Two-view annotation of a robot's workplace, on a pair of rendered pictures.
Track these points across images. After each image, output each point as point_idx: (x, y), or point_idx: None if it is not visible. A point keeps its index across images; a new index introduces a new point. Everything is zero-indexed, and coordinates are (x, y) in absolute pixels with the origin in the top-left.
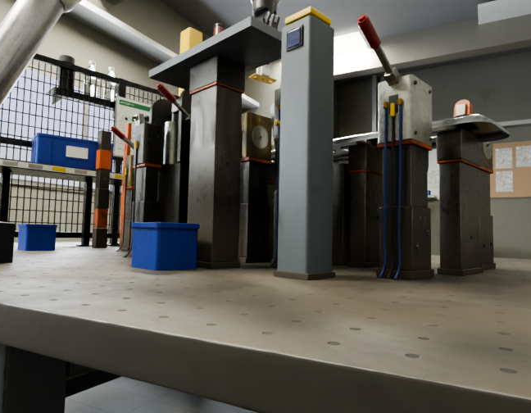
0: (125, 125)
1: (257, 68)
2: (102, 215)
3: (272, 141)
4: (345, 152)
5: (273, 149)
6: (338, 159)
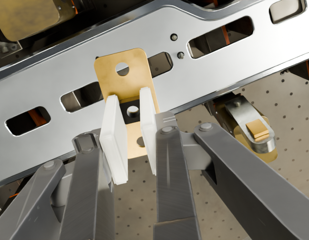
0: None
1: (141, 101)
2: None
3: (261, 143)
4: (13, 149)
5: (244, 133)
6: (63, 160)
